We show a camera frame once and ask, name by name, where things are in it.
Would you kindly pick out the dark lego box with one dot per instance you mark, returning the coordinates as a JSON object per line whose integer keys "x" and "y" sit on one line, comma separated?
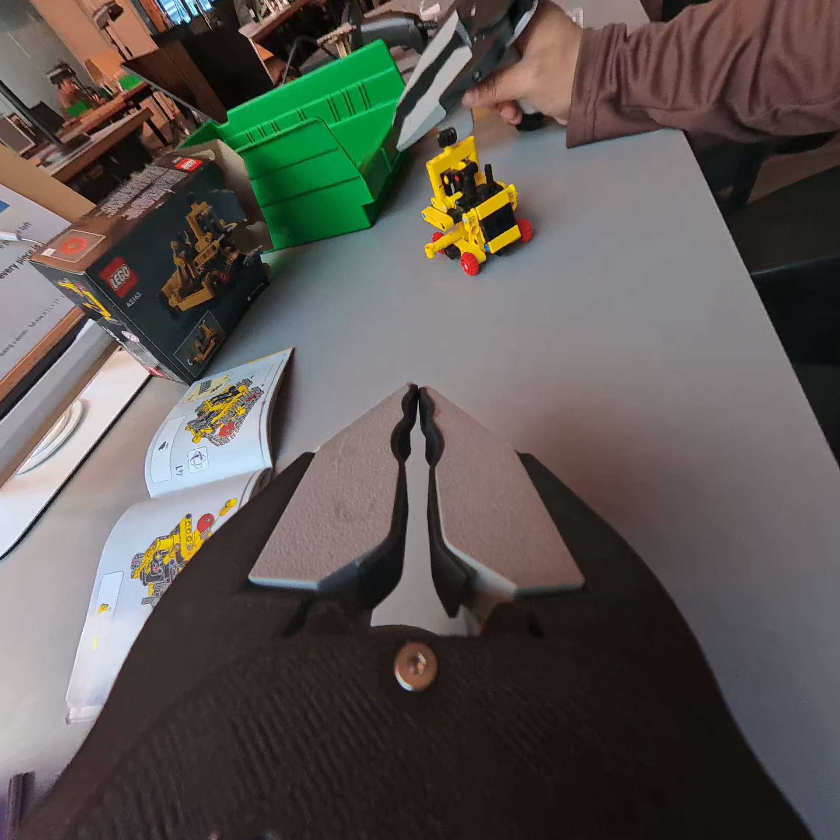
{"x": 164, "y": 262}

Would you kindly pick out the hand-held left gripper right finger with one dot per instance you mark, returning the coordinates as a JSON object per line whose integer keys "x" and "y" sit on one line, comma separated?
{"x": 499, "y": 518}

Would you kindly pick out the yellow lego vehicle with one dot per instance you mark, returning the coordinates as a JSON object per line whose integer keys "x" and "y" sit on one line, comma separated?
{"x": 489, "y": 216}

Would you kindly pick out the wooden table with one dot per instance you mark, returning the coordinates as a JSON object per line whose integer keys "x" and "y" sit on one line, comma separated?
{"x": 98, "y": 131}

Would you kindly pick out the dark grey handheld device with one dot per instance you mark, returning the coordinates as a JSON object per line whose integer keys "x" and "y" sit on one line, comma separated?
{"x": 400, "y": 29}

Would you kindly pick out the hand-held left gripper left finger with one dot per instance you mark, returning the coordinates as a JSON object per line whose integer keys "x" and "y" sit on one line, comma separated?
{"x": 328, "y": 505}

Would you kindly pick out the person's right forearm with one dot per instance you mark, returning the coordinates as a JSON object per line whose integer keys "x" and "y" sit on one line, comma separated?
{"x": 689, "y": 65}

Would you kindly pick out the person's right hand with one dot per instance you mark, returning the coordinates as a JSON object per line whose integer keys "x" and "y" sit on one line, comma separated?
{"x": 544, "y": 65}

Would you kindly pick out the green plastic bin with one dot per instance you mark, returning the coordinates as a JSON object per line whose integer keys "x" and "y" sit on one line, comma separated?
{"x": 308, "y": 177}

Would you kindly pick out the lego instruction booklet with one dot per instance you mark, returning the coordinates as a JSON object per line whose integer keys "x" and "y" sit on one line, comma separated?
{"x": 216, "y": 420}

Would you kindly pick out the black monitor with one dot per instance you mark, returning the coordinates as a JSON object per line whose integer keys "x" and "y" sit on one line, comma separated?
{"x": 197, "y": 72}

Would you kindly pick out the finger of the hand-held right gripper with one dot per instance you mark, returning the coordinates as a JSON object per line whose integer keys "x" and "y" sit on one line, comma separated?
{"x": 408, "y": 121}
{"x": 446, "y": 79}

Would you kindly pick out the white tray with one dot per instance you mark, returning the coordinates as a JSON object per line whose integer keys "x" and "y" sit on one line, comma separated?
{"x": 59, "y": 446}

